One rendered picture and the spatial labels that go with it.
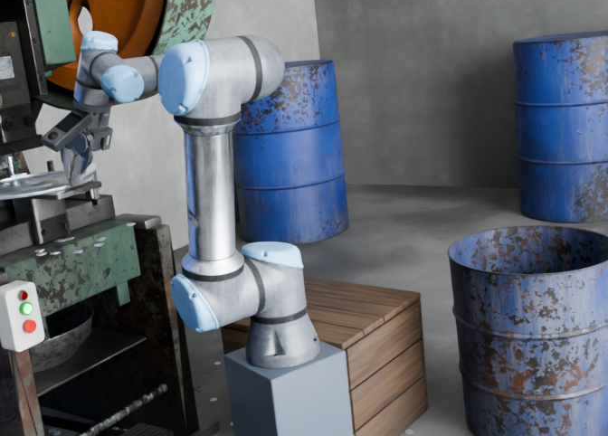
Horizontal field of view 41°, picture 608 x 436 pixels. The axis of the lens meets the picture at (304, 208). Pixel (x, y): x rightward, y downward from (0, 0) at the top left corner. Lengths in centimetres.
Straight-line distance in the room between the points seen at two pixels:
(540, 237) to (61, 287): 128
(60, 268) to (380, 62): 349
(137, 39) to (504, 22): 298
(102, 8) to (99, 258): 69
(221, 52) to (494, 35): 357
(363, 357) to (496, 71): 306
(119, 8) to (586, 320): 143
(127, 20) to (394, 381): 119
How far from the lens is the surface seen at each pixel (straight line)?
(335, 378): 166
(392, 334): 213
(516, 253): 235
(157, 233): 211
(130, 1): 224
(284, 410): 160
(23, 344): 181
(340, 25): 528
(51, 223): 204
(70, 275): 201
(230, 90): 136
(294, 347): 160
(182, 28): 212
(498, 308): 199
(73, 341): 215
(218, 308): 149
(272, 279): 155
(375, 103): 521
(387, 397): 216
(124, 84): 170
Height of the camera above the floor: 111
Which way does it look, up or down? 13 degrees down
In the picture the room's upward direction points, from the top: 6 degrees counter-clockwise
